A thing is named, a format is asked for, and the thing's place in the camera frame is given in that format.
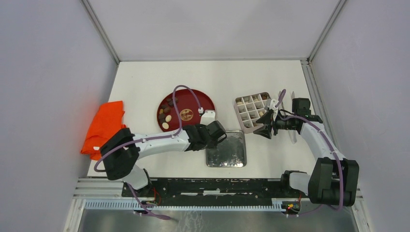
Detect metal serving tongs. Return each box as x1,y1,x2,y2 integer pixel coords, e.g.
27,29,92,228
278,89,297,144

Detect pink divided chocolate box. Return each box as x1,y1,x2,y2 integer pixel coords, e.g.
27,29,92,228
234,92,270,134

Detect round red plate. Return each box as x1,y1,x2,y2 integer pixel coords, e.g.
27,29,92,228
157,89,216,132

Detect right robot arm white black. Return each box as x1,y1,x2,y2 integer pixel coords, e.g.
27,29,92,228
254,98,359,210

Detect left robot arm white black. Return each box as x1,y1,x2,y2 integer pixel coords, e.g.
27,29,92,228
94,120,227,197

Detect white oval chocolate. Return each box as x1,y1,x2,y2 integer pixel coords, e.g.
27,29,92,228
161,122,169,130

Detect square metal tray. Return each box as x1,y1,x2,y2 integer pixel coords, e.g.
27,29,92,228
205,130,247,168

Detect orange cloth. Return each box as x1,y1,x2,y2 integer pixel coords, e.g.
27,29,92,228
80,101,126,160

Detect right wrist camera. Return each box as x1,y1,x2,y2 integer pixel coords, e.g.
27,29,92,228
265,99,280,113

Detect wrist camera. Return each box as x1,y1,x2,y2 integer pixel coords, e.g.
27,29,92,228
200,110,216,125
265,99,280,113

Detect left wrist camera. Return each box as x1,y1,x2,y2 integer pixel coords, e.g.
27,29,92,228
200,110,216,125

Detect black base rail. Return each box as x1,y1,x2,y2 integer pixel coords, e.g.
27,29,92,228
137,177,308,207

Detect white toothed cable strip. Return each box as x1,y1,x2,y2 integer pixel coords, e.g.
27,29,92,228
84,199,285,212

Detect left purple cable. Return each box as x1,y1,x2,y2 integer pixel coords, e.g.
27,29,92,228
93,85,205,221

